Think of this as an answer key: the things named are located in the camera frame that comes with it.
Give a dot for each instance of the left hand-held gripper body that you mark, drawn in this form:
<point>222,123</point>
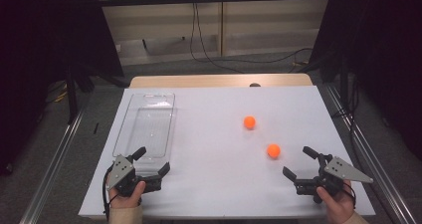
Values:
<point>121,172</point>

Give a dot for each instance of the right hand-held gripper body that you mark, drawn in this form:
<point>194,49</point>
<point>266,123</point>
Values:
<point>341,170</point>

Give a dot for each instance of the clear plastic container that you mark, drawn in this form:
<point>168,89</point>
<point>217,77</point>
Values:
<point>149,127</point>

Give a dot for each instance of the orange ball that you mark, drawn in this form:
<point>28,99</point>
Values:
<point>273,150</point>
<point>249,122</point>

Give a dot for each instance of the person's left hand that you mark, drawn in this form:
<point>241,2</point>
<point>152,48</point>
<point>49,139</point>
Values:
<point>126,201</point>

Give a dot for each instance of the person's right hand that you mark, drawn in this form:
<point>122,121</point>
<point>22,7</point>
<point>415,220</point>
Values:
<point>338,207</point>

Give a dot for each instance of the small black floor object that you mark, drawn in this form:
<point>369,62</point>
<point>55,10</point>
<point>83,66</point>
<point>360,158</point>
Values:
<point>96,128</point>

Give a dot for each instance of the white table cover sheet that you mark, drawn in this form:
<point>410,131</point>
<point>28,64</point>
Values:
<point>215,151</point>

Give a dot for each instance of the black stand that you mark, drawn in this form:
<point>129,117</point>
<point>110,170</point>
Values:
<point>71,98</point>
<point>345,84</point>

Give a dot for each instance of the black curtain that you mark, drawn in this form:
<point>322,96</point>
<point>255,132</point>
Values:
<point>391,51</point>
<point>40,51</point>

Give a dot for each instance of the metal floor rail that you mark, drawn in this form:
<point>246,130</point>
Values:
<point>351,124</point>
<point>49,177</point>

